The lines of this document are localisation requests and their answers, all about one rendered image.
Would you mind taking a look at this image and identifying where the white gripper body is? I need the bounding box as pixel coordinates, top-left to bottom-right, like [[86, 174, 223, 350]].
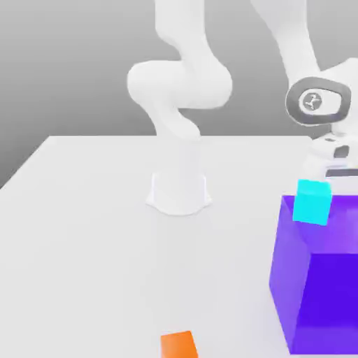
[[302, 161, 358, 196]]

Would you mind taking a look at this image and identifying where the small cyan cube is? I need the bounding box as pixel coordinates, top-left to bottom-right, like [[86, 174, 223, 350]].
[[292, 179, 333, 227]]

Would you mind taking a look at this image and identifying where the large purple box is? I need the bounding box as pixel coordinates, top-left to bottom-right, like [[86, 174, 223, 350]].
[[268, 194, 358, 357]]

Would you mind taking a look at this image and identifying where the small orange cube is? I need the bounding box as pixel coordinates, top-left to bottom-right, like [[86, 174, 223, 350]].
[[159, 330, 200, 358]]

